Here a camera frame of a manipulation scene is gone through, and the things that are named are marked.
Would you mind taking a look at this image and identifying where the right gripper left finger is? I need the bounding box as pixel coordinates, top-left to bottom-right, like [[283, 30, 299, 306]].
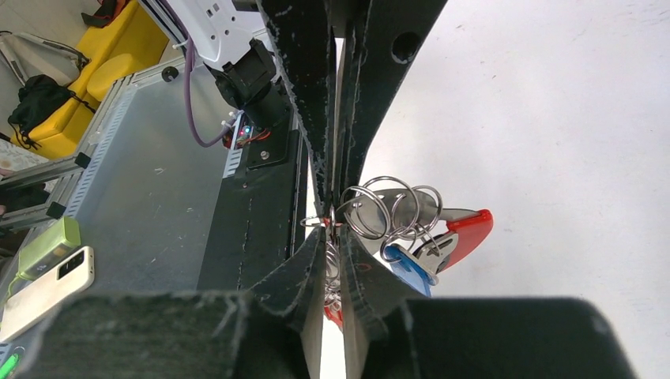
[[246, 228, 326, 378]]

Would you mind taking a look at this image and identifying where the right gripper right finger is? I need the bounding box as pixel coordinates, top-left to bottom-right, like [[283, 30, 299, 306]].
[[338, 226, 419, 378]]

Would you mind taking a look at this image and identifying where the green box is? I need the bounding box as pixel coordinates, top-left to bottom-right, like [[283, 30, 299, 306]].
[[17, 216, 81, 280]]

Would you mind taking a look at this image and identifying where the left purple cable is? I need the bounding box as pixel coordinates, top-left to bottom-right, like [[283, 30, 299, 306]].
[[156, 0, 247, 149]]

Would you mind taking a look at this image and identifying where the key organizer with red handle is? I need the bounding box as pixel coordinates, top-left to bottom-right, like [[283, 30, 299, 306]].
[[300, 174, 495, 331]]

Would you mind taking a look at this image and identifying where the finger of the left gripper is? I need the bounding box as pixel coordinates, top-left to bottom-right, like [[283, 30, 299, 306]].
[[334, 1, 446, 197], [257, 0, 336, 209]]

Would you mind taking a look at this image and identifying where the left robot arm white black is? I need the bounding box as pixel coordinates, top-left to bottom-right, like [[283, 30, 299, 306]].
[[160, 1, 445, 214]]

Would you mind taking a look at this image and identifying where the white device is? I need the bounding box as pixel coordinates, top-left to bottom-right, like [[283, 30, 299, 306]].
[[1, 246, 95, 343]]

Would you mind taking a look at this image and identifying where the yellow bin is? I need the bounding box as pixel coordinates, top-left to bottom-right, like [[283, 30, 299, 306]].
[[9, 1, 168, 159]]

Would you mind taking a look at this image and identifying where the blue key tag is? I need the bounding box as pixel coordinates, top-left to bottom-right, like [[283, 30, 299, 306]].
[[381, 243, 439, 298]]

